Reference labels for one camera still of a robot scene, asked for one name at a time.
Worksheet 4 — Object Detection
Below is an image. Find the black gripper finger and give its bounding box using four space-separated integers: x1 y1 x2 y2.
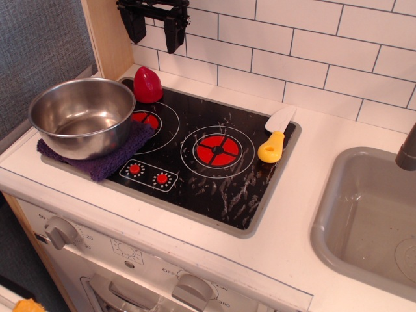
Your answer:
118 5 146 44
164 15 189 54

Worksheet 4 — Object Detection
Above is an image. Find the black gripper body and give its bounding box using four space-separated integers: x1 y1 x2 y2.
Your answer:
116 1 190 20

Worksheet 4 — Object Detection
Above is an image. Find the metal pot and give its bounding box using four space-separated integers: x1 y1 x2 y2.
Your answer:
28 78 136 160

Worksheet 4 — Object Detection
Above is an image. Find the black toy stove top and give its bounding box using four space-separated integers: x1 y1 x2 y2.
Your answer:
102 88 301 238

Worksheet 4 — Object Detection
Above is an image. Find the red toy pepper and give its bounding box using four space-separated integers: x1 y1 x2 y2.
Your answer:
133 66 163 103

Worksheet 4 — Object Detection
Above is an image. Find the purple towel cloth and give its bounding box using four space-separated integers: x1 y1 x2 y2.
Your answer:
36 121 155 182

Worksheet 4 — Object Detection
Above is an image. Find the grey timer knob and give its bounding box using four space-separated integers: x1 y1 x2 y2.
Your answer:
45 216 77 250

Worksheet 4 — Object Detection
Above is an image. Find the grey oven knob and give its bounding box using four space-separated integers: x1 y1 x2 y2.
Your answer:
172 274 213 311

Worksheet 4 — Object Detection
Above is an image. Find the grey faucet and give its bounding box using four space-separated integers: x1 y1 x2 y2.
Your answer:
395 124 416 171

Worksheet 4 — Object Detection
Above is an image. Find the grey sink basin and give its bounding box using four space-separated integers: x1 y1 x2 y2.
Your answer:
311 147 415 301

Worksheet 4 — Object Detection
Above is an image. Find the orange object at corner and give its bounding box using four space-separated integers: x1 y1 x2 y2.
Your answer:
12 298 46 312

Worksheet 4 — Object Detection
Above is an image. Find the wooden side post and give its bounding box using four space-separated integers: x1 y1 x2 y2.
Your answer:
81 0 134 80

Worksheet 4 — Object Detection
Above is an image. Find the yellow handled toy knife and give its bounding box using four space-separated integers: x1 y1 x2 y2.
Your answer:
257 106 296 163

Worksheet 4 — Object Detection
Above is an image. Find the oven door handle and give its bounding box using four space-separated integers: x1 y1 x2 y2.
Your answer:
88 273 183 312

